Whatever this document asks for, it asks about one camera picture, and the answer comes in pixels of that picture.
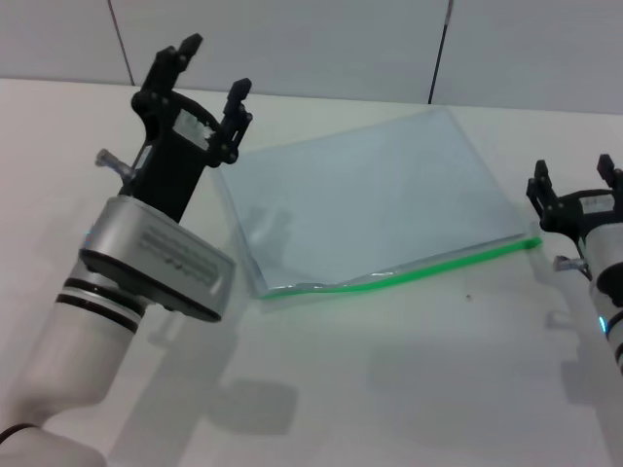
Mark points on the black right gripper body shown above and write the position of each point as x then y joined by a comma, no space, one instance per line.
574,209

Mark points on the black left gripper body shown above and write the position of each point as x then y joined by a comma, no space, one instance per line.
170,160

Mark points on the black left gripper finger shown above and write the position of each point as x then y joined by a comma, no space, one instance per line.
236,126
168,68

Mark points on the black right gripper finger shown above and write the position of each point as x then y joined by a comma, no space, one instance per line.
541,187
617,180

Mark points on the translucent document bag green zip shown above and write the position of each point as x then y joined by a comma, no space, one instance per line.
370,204

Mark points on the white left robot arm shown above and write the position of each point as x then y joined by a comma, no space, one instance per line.
73,360

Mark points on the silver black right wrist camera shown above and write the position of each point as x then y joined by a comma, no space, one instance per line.
608,253

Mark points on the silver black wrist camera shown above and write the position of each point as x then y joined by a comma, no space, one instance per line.
608,253
160,243

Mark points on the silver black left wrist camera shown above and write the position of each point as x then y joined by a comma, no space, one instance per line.
160,243

